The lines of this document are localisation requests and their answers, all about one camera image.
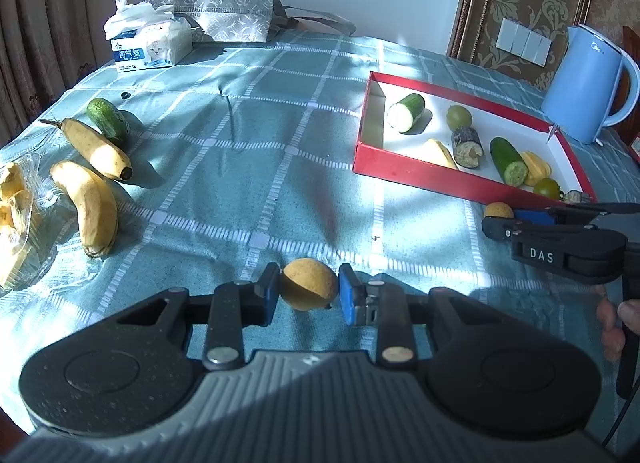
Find blue plaid bedspread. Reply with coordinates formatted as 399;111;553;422
1;32;639;453

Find brown curtain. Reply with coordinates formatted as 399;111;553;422
0;0;96;144

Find cut cucumber half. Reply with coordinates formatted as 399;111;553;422
386;92;425;132

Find white wall switch panel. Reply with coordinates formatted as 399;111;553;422
496;19;552;67

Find red box by kettle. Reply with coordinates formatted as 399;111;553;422
628;132;640;164

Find silver patterned gift bag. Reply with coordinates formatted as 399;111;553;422
146;0;356;42

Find green cucumber end piece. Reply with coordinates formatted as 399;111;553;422
490;137;528;188

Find white tissue pack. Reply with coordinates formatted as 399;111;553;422
103;0;192;72

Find yellow-green lime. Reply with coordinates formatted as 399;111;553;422
446;104;473;131

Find large yellow fruit chunk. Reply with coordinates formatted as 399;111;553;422
521;151;552;186

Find red shallow cardboard tray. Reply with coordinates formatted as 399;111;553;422
354;72;596;209

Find dark eggplant end piece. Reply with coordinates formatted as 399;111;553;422
562;190;592;205

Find black cable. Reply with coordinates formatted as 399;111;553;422
598;376;639;449

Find peeled bananas in plastic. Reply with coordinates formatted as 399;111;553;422
1;153;61;295

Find green tomato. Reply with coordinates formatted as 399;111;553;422
533;178;562;201

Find person's right hand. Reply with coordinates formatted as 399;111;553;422
594;285;640;362

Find small yellow fruit piece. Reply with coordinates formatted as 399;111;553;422
421;138;458;170

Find small whole cucumber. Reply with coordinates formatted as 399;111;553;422
86;98;129;145

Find ornate brown headboard frame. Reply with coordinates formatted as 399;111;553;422
446;0;640;92

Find brown round longan fruit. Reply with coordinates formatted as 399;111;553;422
279;257;338;311

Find yellow banana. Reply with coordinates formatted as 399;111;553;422
41;118;134;181
50;160;118;258

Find light blue electric kettle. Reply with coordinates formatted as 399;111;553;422
542;24;639;143

